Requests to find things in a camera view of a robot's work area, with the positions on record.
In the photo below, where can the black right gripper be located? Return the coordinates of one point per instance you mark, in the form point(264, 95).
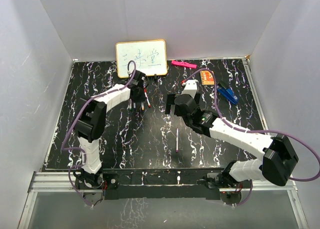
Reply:
point(170, 102)

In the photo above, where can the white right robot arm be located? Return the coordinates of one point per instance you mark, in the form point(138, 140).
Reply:
point(275, 157)

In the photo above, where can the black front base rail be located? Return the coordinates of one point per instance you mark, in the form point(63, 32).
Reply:
point(115, 184)

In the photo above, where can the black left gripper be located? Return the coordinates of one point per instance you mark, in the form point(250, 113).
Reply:
point(141, 98)

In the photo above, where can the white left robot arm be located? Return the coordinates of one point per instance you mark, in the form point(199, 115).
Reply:
point(91, 124)

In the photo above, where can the green whiteboard pen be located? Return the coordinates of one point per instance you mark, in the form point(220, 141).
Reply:
point(130, 105)

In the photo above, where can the small yellow-framed whiteboard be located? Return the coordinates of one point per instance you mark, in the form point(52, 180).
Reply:
point(150, 57)

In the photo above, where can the blue stapler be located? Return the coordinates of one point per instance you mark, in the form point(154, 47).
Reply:
point(227, 92)

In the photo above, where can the red whiteboard pen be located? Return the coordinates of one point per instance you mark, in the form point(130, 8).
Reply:
point(147, 99)

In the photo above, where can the purple whiteboard pen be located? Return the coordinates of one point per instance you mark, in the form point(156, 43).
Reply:
point(177, 141)

